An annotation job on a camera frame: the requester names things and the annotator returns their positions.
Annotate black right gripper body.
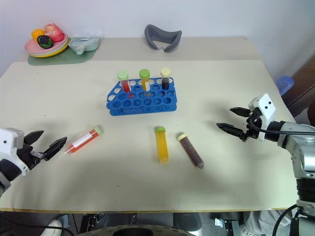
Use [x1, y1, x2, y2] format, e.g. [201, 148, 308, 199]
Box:
[242, 111, 266, 143]

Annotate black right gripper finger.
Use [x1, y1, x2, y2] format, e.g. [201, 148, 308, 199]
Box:
[229, 107, 252, 118]
[216, 122, 247, 142]

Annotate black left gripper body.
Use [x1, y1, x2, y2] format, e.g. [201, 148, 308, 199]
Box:
[16, 144, 48, 171]

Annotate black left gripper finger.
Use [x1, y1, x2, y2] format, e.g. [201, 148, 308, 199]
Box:
[25, 130, 45, 148]
[43, 136, 68, 162]

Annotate orange labelled tube green cap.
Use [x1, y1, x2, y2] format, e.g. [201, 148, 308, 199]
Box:
[64, 125, 104, 155]

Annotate brown tube cream cap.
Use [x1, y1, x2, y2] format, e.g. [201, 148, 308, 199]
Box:
[176, 133, 206, 170]

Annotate yellow graduated tube green cap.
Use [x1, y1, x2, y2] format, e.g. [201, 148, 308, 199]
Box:
[154, 126, 170, 165]

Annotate dark tube cream cap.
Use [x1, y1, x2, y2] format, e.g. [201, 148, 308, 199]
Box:
[160, 68, 172, 90]

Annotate blue plastic test tube rack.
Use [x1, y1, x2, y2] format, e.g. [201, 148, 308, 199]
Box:
[106, 77, 178, 117]

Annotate red tube light green cap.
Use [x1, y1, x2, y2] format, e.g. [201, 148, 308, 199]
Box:
[117, 70, 135, 99]

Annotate yellow labelled tube green cap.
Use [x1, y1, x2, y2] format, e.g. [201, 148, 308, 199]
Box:
[138, 69, 152, 95]

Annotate blue ribbed plastic bottle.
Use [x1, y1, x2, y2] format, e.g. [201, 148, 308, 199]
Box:
[275, 75, 295, 96]

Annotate white shoe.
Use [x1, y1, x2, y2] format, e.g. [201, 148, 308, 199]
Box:
[40, 219, 63, 236]

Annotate yellow plate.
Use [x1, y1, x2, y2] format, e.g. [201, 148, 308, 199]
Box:
[27, 38, 71, 59]

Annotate green table mat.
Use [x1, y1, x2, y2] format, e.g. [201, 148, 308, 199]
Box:
[27, 36, 102, 67]

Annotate pink plate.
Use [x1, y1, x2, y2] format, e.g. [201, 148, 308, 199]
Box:
[24, 34, 68, 54]

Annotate grey crumpled cloth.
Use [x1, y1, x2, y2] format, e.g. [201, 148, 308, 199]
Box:
[246, 210, 291, 236]

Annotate stacked plates with toy food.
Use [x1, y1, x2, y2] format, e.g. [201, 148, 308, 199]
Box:
[26, 36, 70, 57]

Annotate black and green toy fruit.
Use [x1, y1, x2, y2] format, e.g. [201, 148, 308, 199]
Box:
[36, 35, 54, 49]

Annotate orange toy fruit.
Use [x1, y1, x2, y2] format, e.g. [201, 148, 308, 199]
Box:
[31, 29, 46, 40]

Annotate crumpled plastic bag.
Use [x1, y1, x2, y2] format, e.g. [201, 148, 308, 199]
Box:
[68, 36, 101, 56]

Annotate pink toy peach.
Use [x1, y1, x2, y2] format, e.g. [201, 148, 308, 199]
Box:
[44, 23, 65, 43]

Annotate grey headset face pad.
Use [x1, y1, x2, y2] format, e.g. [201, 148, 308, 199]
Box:
[144, 24, 183, 54]

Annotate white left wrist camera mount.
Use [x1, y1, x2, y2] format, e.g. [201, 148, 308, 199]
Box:
[0, 127, 28, 177]

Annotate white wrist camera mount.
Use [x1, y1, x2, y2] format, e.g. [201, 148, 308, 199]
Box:
[0, 127, 28, 177]
[248, 93, 277, 143]

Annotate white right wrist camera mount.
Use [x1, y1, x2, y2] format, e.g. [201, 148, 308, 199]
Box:
[248, 93, 277, 143]

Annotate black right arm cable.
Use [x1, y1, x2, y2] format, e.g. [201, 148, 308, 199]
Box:
[250, 115, 315, 136]

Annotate black floor cable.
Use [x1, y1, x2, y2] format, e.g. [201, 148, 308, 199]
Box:
[271, 204, 300, 236]

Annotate silver metal bracket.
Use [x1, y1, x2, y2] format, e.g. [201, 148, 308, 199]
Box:
[214, 217, 240, 232]

